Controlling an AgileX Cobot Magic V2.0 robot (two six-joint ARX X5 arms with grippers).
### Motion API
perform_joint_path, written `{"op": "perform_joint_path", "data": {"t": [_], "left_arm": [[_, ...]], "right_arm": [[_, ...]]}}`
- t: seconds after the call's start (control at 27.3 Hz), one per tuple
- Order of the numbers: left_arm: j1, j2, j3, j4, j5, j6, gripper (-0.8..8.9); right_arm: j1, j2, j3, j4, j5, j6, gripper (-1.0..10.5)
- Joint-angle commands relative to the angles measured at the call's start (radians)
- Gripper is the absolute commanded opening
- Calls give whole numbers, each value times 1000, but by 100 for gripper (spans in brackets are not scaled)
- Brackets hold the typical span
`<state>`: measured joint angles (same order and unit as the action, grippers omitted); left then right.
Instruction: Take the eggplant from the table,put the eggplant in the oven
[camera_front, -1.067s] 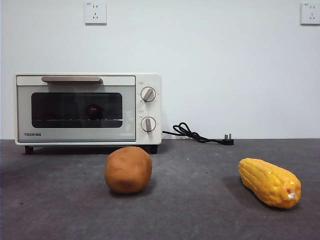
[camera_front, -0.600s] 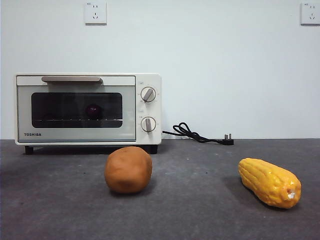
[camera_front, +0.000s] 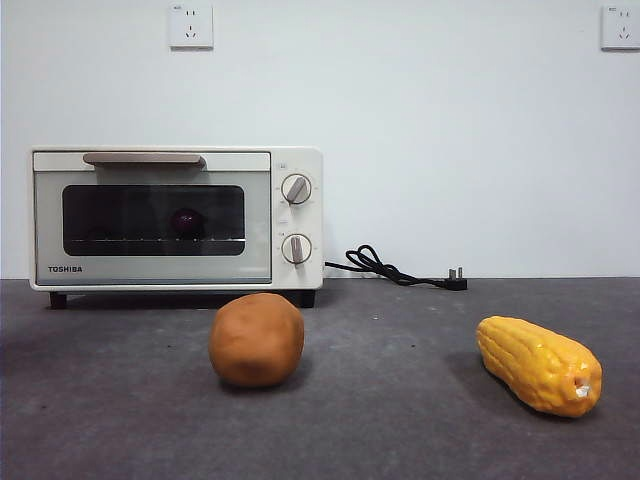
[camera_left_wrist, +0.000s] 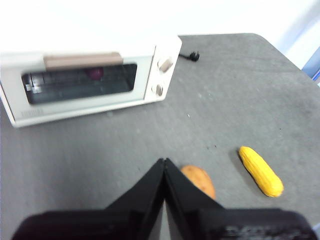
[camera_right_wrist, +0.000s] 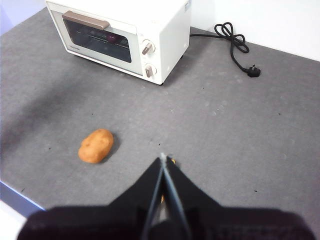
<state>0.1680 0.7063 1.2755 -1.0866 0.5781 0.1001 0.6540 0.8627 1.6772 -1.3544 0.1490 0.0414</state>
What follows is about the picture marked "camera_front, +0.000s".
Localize purple eggplant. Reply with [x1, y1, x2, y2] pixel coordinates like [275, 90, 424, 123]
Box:
[169, 207, 206, 236]

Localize glass oven door with handle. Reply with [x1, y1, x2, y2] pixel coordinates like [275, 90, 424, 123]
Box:
[32, 151, 273, 287]

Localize round cream oven knob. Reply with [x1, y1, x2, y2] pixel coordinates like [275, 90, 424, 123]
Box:
[280, 173, 313, 205]
[280, 233, 313, 269]

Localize cream Toshiba toaster oven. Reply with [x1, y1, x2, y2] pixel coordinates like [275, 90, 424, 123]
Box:
[29, 145, 324, 309]

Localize brown potato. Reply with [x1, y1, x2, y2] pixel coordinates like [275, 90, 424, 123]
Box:
[208, 292, 305, 389]

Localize yellow corn cob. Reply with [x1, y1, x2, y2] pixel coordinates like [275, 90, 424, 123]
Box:
[475, 315, 604, 419]

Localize black power cable with plug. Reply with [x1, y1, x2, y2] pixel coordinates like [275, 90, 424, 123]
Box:
[323, 243, 470, 292]

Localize metal wire oven rack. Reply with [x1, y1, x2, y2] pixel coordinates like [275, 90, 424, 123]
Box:
[73, 237, 246, 244]

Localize white wall socket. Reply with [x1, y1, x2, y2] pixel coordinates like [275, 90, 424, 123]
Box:
[168, 3, 215, 51]
[600, 4, 640, 51]

